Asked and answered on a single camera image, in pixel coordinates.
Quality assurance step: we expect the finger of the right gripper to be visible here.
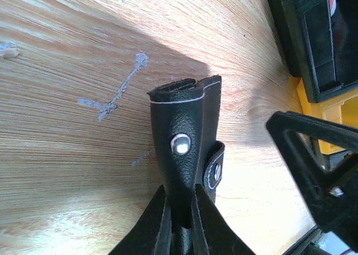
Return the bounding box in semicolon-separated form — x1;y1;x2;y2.
266;111;357;230

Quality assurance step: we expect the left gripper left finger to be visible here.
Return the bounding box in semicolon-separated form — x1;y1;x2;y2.
109;185;172;255

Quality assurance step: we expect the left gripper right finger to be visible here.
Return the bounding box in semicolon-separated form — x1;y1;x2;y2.
191;184;254;255

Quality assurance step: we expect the black leather card holder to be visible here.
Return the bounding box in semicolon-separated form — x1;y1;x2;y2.
148;75;225;228

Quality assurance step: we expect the black bin with red cards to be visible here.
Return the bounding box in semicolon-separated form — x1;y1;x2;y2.
268;0;357;103

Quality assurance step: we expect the yellow bin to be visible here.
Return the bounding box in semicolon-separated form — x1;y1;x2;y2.
295;78;358;158

